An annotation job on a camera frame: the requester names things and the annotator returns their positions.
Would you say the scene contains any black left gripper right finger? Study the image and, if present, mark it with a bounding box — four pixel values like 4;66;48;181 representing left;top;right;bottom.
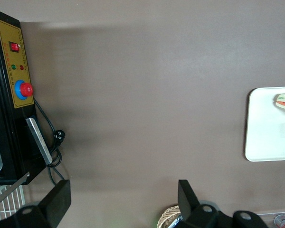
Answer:
177;179;200;222

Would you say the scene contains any white wire basket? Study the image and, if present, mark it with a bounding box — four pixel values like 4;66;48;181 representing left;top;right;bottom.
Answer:
0;184;27;221

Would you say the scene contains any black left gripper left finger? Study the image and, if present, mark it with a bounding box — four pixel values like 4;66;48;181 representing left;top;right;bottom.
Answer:
37;179;72;228

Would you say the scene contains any light wicker basket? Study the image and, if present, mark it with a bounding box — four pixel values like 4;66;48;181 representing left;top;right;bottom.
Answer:
159;205;182;228

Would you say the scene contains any black power cable with plug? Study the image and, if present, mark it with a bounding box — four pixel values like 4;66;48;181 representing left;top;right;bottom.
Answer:
32;98;65;186

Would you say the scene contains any red emergency stop button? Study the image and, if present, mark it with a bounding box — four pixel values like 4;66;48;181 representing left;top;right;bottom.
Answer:
14;79;34;99

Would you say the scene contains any beige plastic tray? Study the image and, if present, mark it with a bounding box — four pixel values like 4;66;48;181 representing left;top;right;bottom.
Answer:
245;86;285;163

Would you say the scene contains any black machine with yellow panel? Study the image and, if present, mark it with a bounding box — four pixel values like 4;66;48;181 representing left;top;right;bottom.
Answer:
0;6;54;186

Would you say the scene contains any clear acrylic bottle rack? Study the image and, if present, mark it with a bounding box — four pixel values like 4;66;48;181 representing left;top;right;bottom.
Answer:
256;209;285;228

